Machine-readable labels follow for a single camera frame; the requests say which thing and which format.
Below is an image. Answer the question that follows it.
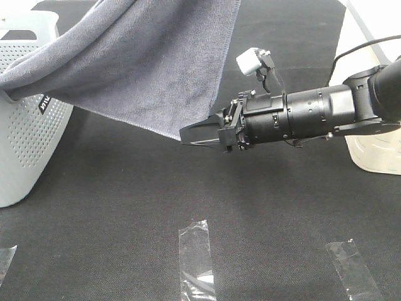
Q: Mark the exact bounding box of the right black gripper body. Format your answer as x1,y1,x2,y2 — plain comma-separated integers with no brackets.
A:
217,90,287,152

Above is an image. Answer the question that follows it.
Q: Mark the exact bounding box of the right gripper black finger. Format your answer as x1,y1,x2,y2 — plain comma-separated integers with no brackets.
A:
179,114,222,148

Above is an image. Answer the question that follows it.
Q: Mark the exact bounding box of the grey towel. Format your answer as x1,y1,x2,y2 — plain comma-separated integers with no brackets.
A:
1,1,241,139

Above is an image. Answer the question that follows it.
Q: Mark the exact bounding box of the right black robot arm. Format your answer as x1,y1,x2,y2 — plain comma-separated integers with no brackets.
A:
179,48,400,152

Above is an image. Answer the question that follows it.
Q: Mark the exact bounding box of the black table mat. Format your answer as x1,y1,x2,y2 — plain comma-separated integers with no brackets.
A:
0,0,401,301

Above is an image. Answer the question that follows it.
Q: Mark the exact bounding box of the clear tape strip centre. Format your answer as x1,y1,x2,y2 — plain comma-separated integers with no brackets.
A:
179,220,217,300

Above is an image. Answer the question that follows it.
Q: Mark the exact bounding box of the clear tape strip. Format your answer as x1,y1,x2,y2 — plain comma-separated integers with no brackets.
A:
325,239,384,301
179,220,217,300
0,245,18,286

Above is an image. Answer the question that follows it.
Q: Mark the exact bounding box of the white plastic basket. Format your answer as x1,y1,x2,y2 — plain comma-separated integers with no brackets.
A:
329,1,400,175

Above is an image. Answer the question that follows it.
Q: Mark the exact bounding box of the grey perforated laundry basket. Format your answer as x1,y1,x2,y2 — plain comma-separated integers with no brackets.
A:
1,11,73,208

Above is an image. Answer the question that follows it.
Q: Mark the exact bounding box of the clear tape strip right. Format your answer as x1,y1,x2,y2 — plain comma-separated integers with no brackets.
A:
325,239,384,301

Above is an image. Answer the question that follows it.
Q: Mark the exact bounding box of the clear tape strip left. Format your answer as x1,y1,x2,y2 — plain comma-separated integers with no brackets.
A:
0,245,18,286

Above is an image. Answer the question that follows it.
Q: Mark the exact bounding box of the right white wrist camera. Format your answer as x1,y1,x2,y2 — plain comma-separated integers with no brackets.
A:
236,47,285,95

